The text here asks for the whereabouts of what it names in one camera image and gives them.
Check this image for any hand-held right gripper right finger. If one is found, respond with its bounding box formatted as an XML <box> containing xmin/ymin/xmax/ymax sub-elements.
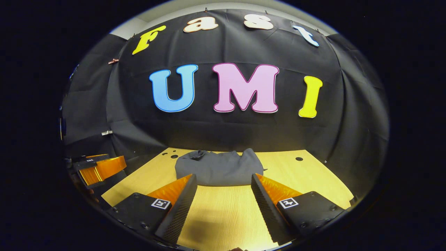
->
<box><xmin>251</xmin><ymin>173</ymin><xmax>345</xmax><ymax>245</ymax></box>

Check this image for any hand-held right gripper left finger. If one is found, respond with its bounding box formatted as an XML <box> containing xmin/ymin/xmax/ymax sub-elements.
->
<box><xmin>106</xmin><ymin>174</ymin><xmax>198</xmax><ymax>244</ymax></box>

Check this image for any grey collared shirt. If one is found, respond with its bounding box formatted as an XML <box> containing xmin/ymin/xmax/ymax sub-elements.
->
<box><xmin>175</xmin><ymin>148</ymin><xmax>267</xmax><ymax>187</ymax></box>

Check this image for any black backdrop cloth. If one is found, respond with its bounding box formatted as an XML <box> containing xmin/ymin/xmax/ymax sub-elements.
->
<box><xmin>59</xmin><ymin>9</ymin><xmax>390</xmax><ymax>210</ymax></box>

